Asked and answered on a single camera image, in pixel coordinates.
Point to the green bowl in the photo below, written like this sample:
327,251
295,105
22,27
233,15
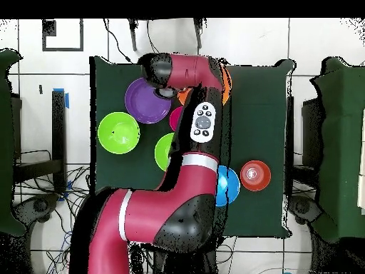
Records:
163,154
118,139

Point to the small pink-red bowl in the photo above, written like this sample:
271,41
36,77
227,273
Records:
175,118

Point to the large yellow-orange bowl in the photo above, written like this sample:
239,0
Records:
184,97

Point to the purple bowl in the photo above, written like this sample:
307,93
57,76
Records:
145,105

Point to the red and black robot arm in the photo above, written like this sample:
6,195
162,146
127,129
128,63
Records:
154,211

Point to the blue bowl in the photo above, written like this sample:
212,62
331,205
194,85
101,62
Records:
229,185

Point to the dark green table cloth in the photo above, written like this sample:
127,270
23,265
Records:
256,128

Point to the small orange bowl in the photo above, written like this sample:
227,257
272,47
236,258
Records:
255,182

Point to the black metal beam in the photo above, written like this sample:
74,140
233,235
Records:
290,142

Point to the black stand leg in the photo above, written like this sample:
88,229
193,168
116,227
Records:
198,31
133,34

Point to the green cloth side table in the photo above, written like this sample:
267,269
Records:
342,142
7,142

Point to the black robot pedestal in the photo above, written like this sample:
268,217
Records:
182,265

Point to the black metal frame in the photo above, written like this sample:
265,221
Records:
58,128

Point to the black square frame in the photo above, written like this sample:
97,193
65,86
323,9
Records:
81,34

